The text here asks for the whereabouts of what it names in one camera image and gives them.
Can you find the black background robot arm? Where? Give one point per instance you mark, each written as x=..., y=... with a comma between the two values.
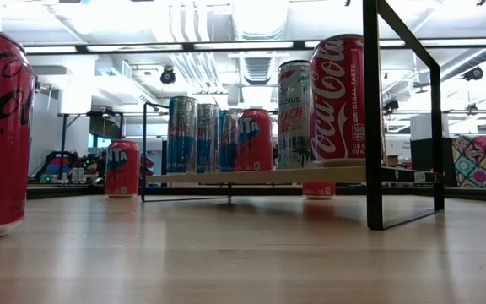
x=95, y=164

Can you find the black cabinet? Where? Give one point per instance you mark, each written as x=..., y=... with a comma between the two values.
x=422, y=156

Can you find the orange Fanta soda can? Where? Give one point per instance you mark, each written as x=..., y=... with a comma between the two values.
x=255, y=143
x=319, y=191
x=122, y=173

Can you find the colourful patterned cloth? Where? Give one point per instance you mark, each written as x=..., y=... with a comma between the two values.
x=479, y=162

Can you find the white Celsius slim can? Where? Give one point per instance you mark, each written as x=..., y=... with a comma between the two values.
x=293, y=126

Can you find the blue silver Red Bull can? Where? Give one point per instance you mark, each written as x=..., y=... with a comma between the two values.
x=181, y=139
x=228, y=143
x=208, y=139

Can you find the black hanging camera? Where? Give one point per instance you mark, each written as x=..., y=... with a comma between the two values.
x=167, y=76

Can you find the black overhead beam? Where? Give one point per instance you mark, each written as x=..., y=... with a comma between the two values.
x=298, y=44

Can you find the small black ceiling device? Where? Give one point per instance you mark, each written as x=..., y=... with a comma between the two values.
x=390, y=104

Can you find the red Star Wars Coca-Cola can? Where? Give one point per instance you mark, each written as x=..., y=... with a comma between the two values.
x=336, y=105

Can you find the black ceiling fixture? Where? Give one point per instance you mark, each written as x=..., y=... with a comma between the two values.
x=473, y=74

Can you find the black aluminium rig frame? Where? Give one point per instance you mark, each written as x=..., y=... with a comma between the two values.
x=66, y=192

